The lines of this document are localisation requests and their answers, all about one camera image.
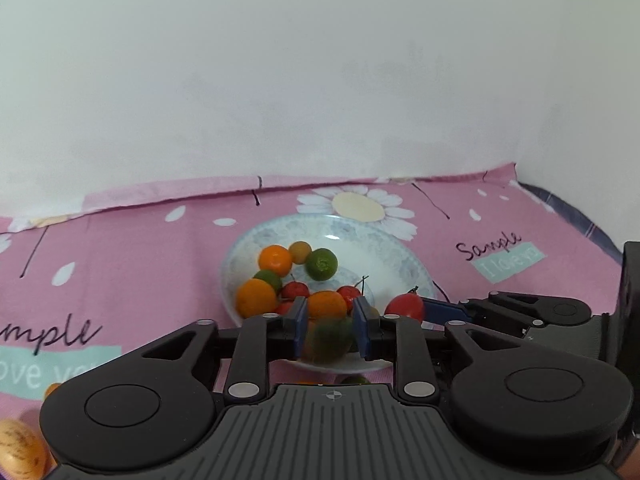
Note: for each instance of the pink floral tablecloth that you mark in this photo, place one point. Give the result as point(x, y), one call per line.
point(111, 343)

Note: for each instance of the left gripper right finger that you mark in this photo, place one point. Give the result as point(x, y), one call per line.
point(399, 340)

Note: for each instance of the yellow striped small melon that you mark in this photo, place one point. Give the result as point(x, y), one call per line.
point(23, 455)

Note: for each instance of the orange kumquat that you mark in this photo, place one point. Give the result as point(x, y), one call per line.
point(277, 259)

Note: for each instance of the blue white ceramic plate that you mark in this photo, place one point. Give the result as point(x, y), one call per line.
point(367, 257)

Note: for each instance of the green lime right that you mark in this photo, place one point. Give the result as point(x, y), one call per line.
point(321, 264)

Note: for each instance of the dark green lime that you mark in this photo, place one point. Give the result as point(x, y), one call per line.
point(327, 340)

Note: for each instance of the orange green mottled citrus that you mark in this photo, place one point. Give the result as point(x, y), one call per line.
point(255, 297)

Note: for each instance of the small red cherry fruit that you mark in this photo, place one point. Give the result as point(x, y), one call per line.
point(294, 289)

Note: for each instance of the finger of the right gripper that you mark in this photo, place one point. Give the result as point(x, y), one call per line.
point(513, 312)
point(440, 312)

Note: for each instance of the large red tomato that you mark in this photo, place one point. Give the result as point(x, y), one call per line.
point(409, 304)

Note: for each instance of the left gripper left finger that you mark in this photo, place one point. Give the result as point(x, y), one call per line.
point(259, 341)

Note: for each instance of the person right hand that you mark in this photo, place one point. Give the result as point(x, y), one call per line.
point(626, 460)

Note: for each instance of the brown yellow longan fruit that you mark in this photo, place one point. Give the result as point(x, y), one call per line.
point(299, 251)

